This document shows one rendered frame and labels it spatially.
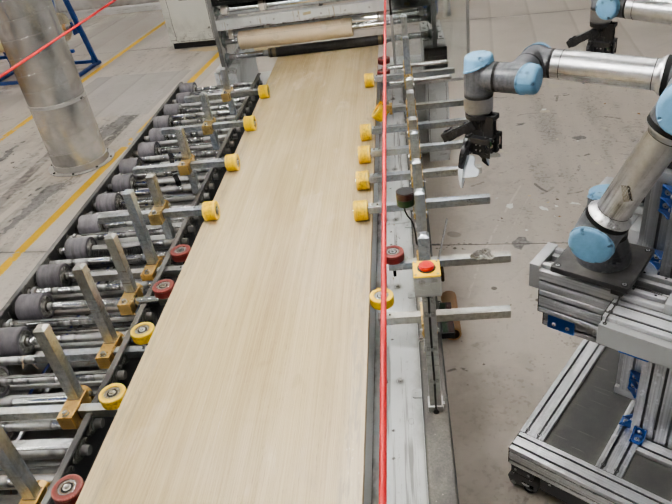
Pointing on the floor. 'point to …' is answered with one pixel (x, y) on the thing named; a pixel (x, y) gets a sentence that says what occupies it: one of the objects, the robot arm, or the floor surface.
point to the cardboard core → (452, 308)
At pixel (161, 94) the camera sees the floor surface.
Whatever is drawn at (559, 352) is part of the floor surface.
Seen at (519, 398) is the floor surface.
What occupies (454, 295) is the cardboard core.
